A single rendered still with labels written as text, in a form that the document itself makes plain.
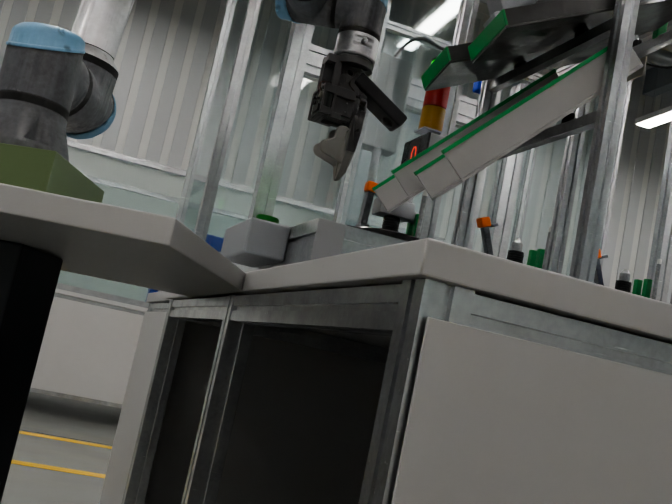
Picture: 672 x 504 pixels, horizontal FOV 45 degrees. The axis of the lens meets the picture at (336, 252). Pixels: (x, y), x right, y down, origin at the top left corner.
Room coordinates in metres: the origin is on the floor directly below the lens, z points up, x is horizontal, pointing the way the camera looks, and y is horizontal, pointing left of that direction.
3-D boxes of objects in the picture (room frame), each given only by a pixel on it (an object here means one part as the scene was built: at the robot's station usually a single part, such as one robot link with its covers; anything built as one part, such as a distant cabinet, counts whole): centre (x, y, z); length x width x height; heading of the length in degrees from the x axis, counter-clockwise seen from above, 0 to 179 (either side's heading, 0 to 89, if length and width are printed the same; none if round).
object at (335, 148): (1.37, 0.04, 1.11); 0.06 x 0.03 x 0.09; 108
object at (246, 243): (1.44, 0.15, 0.93); 0.21 x 0.07 x 0.06; 18
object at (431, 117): (1.64, -0.14, 1.29); 0.05 x 0.05 x 0.05
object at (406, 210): (1.43, -0.09, 1.06); 0.08 x 0.04 x 0.07; 108
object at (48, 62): (1.30, 0.53, 1.13); 0.13 x 0.12 x 0.14; 173
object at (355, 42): (1.38, 0.04, 1.29); 0.08 x 0.08 x 0.05
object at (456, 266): (1.56, -0.51, 0.85); 1.50 x 1.41 x 0.03; 18
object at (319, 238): (1.64, 0.14, 0.91); 0.89 x 0.06 x 0.11; 18
